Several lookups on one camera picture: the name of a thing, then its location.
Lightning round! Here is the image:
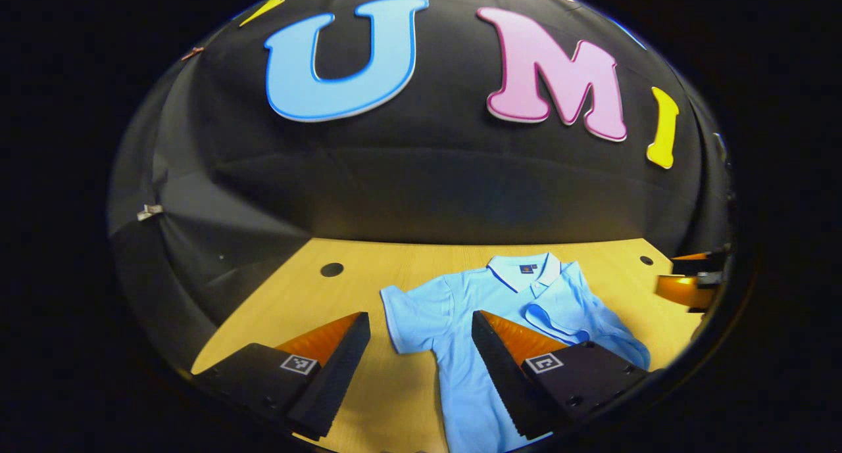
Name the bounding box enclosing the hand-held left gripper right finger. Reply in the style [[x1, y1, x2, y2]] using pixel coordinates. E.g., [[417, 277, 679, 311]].
[[471, 310, 650, 441]]

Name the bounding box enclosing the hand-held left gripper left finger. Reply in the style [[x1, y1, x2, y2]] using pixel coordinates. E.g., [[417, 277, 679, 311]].
[[191, 312, 371, 442]]

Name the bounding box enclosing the light blue T-shirt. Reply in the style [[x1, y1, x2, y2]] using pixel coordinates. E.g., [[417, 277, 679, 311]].
[[380, 252, 652, 453]]

